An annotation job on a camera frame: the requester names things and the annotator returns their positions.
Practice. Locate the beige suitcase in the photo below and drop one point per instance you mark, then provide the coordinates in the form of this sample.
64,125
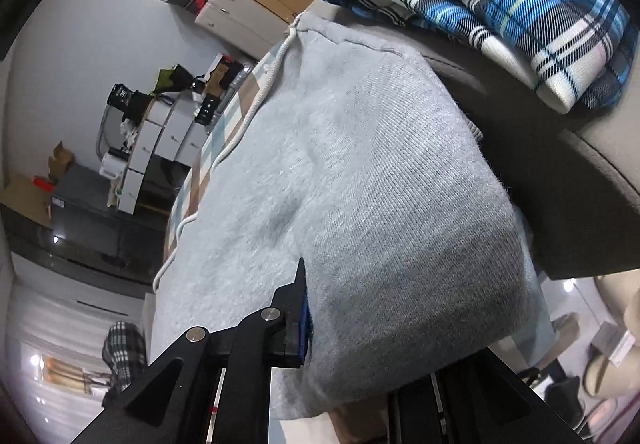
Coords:
240,18

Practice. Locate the open cardboard box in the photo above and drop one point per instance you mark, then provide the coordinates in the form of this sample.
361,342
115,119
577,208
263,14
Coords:
61,162

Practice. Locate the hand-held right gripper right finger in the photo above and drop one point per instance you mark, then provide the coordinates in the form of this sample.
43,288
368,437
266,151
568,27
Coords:
500,389

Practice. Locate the black coffee machine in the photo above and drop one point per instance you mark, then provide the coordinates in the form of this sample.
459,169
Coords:
206,103

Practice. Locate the black paper bag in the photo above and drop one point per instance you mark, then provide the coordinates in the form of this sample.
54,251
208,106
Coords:
127,102

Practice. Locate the checked bed blanket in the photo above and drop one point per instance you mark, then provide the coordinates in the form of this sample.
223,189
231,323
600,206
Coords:
200,184

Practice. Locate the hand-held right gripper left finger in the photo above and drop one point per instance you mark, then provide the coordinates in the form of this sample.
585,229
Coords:
302,329

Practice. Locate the silver hard case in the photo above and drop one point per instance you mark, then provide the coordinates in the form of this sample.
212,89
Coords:
237,83

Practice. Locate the red carton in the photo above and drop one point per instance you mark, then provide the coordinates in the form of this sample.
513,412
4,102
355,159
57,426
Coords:
44,185

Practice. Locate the white electric kettle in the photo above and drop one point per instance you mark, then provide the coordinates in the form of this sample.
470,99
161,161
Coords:
112,163

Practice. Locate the grey refrigerator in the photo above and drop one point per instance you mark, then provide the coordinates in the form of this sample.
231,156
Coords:
100,209

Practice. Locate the grey printed hoodie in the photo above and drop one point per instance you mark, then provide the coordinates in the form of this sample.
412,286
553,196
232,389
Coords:
380,204

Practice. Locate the black white plaid clothes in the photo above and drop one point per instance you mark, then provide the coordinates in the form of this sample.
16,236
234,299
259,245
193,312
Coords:
122,349

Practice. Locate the dark wrapped flower bouquet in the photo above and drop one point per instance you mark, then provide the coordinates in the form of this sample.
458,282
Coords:
170,79

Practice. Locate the red black shoe box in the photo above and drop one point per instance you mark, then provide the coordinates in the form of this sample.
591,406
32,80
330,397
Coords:
202,2

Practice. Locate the white drawer desk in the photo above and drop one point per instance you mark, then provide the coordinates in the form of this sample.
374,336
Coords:
160,143

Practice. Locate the grey storage bench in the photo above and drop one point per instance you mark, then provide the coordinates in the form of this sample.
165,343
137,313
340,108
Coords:
575,184

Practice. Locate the white sheer curtain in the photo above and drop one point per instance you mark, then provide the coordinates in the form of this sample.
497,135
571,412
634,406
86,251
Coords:
60,349

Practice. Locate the dark glass cabinet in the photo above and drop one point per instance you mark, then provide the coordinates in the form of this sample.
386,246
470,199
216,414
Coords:
60,254

